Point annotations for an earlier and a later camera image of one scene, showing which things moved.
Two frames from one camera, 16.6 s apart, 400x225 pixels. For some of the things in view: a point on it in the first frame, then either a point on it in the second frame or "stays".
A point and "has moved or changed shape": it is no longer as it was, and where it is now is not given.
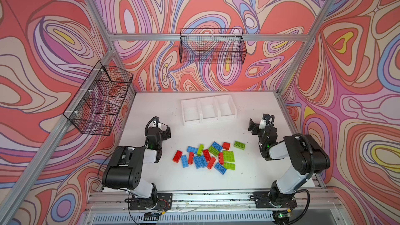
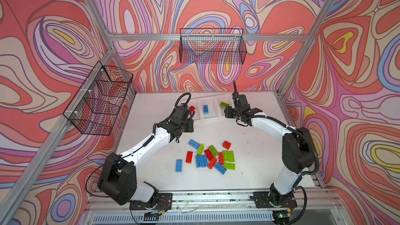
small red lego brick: (226, 146) stays
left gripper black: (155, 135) to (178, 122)
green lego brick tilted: (214, 151) stays
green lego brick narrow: (200, 148) stays
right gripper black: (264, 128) to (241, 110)
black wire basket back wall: (215, 46) stays
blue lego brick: (192, 149) has moved or changed shape
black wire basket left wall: (96, 105) stays
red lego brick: (190, 158) stays
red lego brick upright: (221, 158) stays
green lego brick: (239, 145) to (224, 104)
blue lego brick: (184, 161) to (178, 166)
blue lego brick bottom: (220, 168) stays
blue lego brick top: (217, 146) to (205, 109)
